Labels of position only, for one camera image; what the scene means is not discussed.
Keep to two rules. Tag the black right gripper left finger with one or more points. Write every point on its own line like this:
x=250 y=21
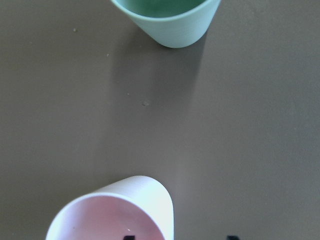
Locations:
x=129 y=237

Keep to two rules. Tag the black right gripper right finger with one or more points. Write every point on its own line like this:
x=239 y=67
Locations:
x=232 y=237

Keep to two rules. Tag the pink cup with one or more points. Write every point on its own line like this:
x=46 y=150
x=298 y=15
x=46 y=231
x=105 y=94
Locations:
x=137 y=205

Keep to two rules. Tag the green cup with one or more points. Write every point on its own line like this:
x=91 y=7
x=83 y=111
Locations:
x=171 y=23

